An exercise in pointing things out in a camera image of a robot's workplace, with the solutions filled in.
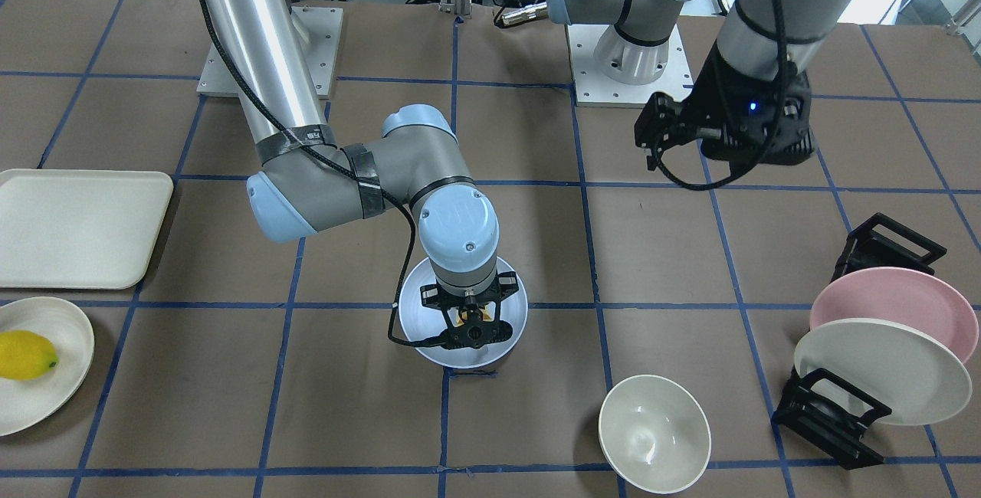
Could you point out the beige ceramic bowl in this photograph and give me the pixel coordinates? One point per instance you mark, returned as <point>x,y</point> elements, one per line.
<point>654,434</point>

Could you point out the cream plate in rack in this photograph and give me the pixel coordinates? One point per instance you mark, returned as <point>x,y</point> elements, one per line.
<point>917,377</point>

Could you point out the yellow lemon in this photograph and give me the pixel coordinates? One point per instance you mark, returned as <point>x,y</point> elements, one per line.
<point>26,355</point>

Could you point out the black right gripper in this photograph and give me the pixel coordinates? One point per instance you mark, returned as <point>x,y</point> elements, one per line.
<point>430,298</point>

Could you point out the cream rectangular tray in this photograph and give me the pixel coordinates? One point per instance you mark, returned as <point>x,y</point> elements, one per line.
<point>80,229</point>

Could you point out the black dish rack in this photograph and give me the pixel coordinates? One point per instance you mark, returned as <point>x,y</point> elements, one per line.
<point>880,241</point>

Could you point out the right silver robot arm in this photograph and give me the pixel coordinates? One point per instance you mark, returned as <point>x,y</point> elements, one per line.
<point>309,182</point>

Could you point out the pink plate in rack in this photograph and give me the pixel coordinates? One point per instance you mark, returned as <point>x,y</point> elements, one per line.
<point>905,296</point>

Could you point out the cream round plate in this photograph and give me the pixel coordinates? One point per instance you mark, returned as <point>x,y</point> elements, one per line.
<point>26,402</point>

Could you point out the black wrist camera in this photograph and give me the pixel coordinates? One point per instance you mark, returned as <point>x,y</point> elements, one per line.
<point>660,126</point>

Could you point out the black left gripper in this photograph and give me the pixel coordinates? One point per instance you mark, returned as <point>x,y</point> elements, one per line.
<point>714,94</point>

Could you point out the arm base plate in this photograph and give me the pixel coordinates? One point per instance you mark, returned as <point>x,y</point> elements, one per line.
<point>611,72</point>
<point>308,44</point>

